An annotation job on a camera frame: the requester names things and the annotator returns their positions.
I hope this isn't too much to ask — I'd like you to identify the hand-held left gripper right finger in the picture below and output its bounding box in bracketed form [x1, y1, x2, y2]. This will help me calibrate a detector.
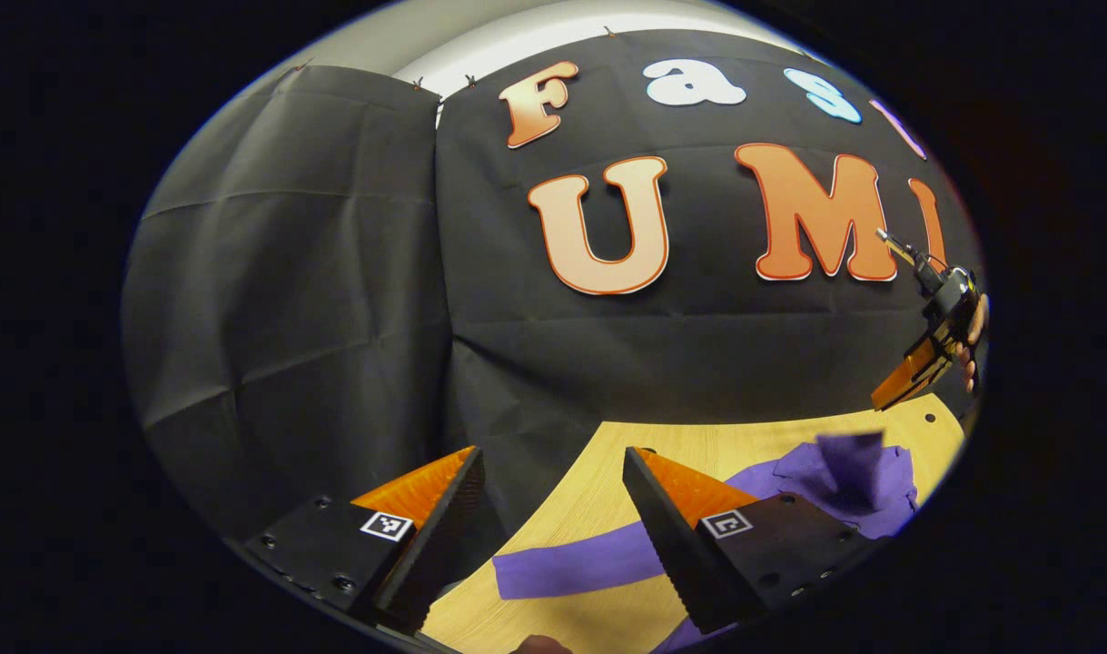
[622, 446, 881, 635]

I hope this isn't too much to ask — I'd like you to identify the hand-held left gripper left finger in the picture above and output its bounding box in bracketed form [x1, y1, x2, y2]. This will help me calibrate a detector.
[242, 445, 486, 637]

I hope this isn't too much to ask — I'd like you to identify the purple knit garment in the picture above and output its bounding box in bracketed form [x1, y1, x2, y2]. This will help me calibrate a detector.
[494, 431, 919, 654]

